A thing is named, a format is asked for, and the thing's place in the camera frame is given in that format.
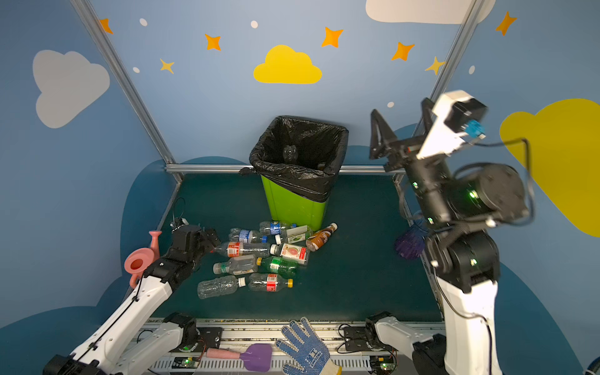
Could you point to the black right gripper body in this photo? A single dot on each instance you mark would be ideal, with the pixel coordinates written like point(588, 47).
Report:
point(400, 153)

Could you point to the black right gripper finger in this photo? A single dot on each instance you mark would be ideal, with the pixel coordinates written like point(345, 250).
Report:
point(382, 140)
point(427, 106)

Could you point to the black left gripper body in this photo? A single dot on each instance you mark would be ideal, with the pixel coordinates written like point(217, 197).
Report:
point(198, 239)

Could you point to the clear bottle red cap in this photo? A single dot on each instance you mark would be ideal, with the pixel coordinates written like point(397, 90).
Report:
point(236, 249)

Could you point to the blue label water bottle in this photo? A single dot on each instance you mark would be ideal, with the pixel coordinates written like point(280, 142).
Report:
point(246, 236)

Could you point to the clear bottle white cap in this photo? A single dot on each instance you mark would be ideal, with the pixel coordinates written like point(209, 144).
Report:
point(220, 286)

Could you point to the clear bottle yellow cap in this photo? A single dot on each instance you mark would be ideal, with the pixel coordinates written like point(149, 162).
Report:
point(268, 282)

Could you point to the green bottle yellow cap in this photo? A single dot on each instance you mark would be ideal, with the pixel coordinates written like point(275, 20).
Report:
point(286, 268)

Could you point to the green label square bottle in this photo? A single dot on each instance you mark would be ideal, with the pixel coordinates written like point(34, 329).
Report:
point(295, 235)

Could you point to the red label juice bottle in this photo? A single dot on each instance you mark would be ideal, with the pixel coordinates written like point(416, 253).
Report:
point(294, 253)

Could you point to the brown sauce bottle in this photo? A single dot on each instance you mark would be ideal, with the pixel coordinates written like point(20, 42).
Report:
point(320, 238)

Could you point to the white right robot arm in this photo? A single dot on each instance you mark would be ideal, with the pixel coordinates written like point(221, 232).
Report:
point(459, 208)

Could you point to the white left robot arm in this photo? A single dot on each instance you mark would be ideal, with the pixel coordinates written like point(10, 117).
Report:
point(107, 351)

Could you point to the green plastic bin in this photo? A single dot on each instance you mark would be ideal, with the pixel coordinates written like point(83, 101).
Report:
point(289, 207)

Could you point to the black bin liner bag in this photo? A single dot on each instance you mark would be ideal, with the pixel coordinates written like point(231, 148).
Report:
point(322, 148)

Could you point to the clear bottle green cap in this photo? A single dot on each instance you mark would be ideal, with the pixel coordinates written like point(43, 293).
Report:
point(237, 266)

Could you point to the pink toy watering can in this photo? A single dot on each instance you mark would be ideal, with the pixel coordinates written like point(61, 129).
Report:
point(139, 260)

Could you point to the blue label bottle behind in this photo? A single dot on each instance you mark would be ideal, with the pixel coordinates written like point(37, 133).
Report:
point(275, 227)

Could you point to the purple plastic vase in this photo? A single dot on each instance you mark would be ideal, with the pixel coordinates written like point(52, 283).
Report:
point(411, 244)

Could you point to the clear bottle orange label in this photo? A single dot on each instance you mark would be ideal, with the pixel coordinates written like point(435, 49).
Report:
point(290, 154)

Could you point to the purple toy shovel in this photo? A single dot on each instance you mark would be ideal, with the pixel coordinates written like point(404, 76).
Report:
point(256, 358)

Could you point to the blue dotted work glove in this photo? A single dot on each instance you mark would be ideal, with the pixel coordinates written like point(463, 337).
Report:
point(304, 346)

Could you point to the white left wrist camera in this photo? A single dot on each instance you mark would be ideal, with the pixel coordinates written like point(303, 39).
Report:
point(178, 223)

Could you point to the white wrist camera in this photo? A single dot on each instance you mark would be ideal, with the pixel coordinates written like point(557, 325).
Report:
point(178, 223)
point(456, 115)

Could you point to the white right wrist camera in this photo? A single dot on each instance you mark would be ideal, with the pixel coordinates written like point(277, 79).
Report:
point(456, 115)

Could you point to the aluminium frame rail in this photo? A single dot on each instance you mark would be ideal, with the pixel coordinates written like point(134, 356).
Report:
point(226, 168)

